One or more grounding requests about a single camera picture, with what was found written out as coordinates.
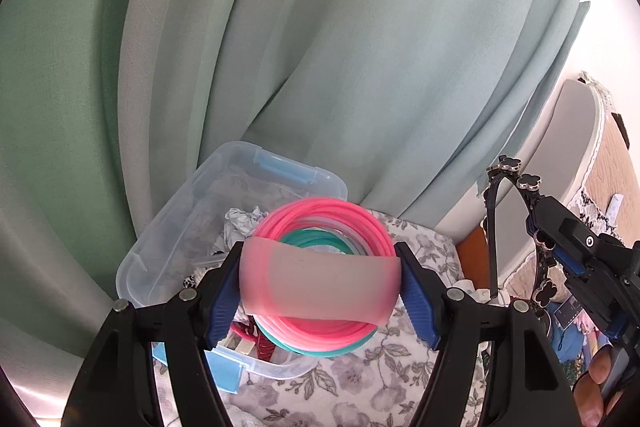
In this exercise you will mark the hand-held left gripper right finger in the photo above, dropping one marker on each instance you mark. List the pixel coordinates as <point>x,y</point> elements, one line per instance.
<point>420,302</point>

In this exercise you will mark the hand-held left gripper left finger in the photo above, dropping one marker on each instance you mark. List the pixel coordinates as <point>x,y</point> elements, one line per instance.
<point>222,302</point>

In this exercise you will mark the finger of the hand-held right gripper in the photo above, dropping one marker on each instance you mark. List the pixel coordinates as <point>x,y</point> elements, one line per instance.
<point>607,302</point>
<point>585,242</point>

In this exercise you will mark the black ornamented headband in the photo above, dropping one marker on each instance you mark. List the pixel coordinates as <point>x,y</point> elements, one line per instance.
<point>494,237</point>

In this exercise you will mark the clear plastic container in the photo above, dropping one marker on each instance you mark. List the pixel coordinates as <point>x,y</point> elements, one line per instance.
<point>165,227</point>

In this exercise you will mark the pink and green band bundle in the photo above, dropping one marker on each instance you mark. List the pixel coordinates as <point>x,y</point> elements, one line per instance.
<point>320,279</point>

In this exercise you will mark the person's right hand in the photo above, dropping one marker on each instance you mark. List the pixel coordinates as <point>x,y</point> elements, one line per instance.
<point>592,399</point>

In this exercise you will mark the wooden nightstand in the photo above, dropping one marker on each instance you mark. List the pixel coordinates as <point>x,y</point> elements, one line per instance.
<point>472,262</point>

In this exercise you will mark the crumpled white paper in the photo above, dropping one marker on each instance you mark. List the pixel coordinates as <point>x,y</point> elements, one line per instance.
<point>245,227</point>

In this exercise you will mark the beige quilted lace cover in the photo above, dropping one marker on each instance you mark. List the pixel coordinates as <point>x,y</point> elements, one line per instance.
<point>617,167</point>

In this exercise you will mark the grey padded headboard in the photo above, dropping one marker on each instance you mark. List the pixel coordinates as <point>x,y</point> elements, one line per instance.
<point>550,167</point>

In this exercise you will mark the floral bedsheet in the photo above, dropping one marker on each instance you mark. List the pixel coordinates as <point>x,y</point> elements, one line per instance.
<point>360,387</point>

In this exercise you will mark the pale green curtain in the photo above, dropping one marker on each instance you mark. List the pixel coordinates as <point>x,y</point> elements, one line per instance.
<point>325,57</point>

